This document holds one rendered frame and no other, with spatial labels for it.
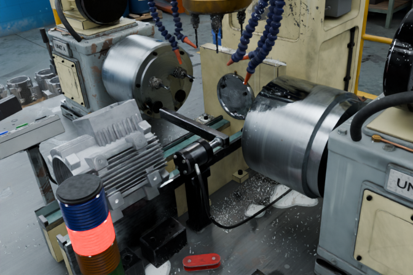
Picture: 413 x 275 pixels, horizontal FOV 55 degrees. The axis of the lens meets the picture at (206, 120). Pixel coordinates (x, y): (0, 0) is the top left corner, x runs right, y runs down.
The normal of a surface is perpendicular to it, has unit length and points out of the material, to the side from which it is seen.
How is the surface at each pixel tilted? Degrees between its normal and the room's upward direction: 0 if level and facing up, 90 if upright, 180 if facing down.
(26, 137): 69
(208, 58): 90
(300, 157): 77
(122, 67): 54
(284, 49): 90
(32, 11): 90
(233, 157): 90
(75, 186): 0
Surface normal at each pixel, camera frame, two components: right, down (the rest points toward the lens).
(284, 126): -0.61, -0.20
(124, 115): 0.61, -0.05
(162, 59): 0.70, 0.30
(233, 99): -0.71, 0.38
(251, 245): -0.07, -0.87
